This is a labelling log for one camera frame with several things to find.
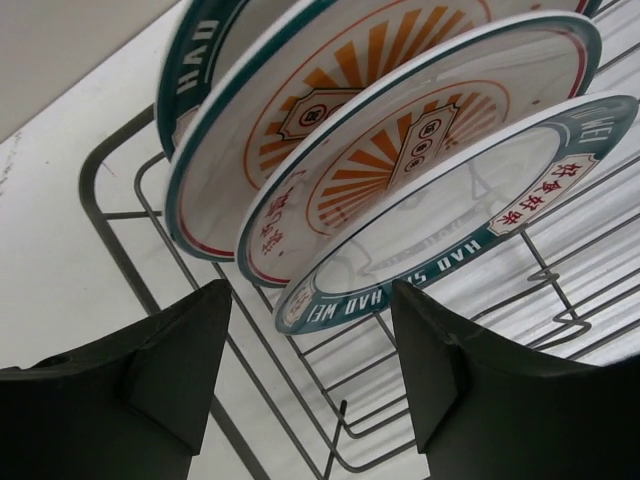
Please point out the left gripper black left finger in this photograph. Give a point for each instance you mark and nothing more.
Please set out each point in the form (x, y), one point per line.
(131, 405)

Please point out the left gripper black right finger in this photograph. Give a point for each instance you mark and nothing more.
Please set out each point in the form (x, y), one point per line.
(485, 407)

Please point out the teal rim lettered plate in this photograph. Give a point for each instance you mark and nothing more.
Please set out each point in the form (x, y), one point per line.
(455, 212)

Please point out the rear red rim plate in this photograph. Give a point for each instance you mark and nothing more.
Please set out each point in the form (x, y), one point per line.
(313, 59)

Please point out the rearmost teal lettered plate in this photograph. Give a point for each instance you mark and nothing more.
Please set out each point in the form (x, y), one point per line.
(210, 36)

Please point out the grey wire dish rack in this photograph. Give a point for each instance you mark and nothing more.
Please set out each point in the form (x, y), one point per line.
(332, 405)

